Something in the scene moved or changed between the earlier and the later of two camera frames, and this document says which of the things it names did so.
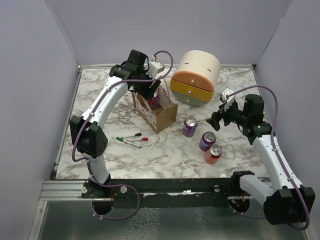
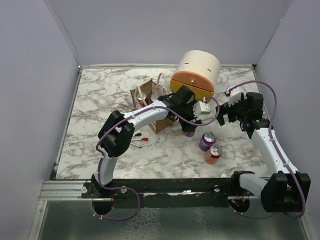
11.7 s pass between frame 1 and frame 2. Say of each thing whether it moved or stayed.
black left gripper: moved
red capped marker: stayed
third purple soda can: stayed
